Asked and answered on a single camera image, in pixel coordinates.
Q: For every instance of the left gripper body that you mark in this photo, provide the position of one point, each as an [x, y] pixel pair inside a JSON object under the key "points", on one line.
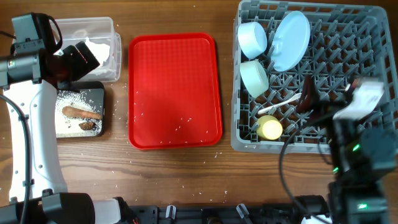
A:
{"points": [[74, 65]]}

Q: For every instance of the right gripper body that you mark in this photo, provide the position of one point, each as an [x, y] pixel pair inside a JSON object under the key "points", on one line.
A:
{"points": [[326, 110]]}

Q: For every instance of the white plastic spoon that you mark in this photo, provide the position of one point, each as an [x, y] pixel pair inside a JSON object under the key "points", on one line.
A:
{"points": [[293, 98]]}

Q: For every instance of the white napkin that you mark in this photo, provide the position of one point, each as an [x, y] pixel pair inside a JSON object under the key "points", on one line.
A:
{"points": [[101, 53]]}

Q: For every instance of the brown carrot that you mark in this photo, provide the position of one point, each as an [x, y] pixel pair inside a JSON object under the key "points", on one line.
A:
{"points": [[77, 113]]}

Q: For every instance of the yellow plastic cup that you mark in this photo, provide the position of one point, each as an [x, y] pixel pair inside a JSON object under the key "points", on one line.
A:
{"points": [[269, 127]]}

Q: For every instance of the mint green bowl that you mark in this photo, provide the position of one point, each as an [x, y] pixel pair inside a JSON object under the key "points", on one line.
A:
{"points": [[254, 77]]}

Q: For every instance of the light blue plate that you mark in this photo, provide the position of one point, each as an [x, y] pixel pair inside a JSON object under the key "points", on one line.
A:
{"points": [[290, 41]]}

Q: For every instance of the white rice pile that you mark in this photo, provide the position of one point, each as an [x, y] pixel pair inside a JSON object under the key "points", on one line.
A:
{"points": [[74, 102]]}

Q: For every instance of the brown food scrap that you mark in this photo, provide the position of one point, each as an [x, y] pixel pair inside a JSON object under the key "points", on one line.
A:
{"points": [[87, 126]]}

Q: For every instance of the light blue bowl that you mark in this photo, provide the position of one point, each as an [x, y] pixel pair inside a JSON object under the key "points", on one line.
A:
{"points": [[252, 39]]}

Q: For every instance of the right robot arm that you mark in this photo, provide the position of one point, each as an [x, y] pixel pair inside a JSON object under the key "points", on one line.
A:
{"points": [[360, 158]]}

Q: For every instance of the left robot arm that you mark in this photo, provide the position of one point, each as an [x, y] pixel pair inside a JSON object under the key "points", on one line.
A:
{"points": [[37, 67]]}

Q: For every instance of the grey dishwasher rack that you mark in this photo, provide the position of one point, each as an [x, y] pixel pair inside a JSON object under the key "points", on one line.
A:
{"points": [[346, 41]]}

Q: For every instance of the clear plastic bin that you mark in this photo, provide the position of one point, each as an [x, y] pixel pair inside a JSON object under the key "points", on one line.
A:
{"points": [[99, 30]]}

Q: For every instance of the black plastic tray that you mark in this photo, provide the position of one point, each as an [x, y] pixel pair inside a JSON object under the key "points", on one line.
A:
{"points": [[96, 96]]}

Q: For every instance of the red serving tray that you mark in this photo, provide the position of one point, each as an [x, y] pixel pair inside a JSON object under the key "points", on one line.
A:
{"points": [[173, 92]]}

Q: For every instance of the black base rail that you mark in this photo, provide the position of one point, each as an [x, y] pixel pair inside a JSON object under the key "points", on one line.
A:
{"points": [[278, 213]]}

